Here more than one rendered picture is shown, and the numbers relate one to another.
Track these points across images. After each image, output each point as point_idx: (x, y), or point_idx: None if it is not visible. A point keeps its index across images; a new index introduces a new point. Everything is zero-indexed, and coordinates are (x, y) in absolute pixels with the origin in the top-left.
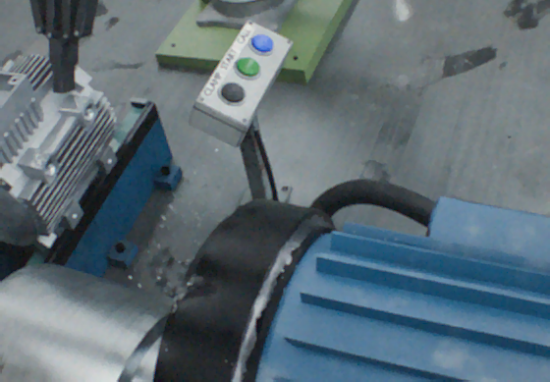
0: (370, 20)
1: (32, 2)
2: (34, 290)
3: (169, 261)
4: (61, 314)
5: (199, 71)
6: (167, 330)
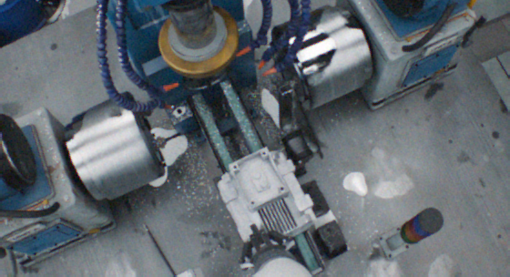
0: None
1: (278, 233)
2: (127, 142)
3: (221, 245)
4: (109, 143)
5: None
6: (0, 125)
